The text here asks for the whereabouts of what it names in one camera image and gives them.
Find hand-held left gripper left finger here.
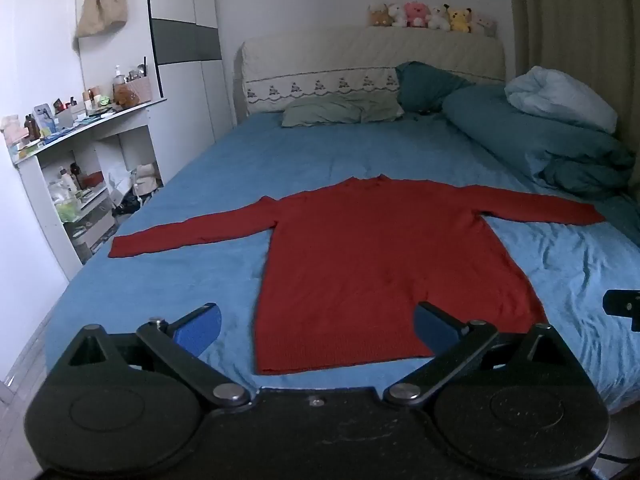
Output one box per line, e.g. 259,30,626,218
66,303,251,408

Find brown plush bear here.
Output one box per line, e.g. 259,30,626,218
368,2,394,28

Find pink storage box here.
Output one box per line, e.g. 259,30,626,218
127,76,152,103

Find red knit sweater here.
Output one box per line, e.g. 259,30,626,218
109,174,607,376

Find green pillow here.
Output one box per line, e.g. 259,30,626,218
281,91,405,128

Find cream padded headboard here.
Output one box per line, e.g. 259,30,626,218
235,26,507,123

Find white and grey wardrobe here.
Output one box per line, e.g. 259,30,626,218
145,0,237,171

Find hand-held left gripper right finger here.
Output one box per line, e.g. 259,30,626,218
382,302,576,406

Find bed with blue sheet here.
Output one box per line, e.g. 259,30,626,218
44,109,640,413

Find beige curtain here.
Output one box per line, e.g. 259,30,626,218
505,0,640,188

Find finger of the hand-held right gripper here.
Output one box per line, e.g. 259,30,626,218
602,289,640,332

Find green plastic bag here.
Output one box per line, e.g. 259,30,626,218
54,194,82,224

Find pale pink plush toy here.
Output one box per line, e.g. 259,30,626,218
470,12,497,38

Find light blue blanket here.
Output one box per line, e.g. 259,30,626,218
504,66,619,135

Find teal duvet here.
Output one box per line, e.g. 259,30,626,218
442,84,636,196

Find brown plush toy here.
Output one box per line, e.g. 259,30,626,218
113,83,140,111

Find white shelving unit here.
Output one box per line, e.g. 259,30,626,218
12,97,167,282

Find white plush toy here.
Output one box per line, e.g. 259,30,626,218
427,5,451,31

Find teal pillow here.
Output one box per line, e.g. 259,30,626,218
395,61,473,113

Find yellow plush toy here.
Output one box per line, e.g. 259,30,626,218
444,4,474,35

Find blue and white box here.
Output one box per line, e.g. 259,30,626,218
33,103,57,136

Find white stuffed bag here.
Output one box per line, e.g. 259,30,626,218
131,162,164,197

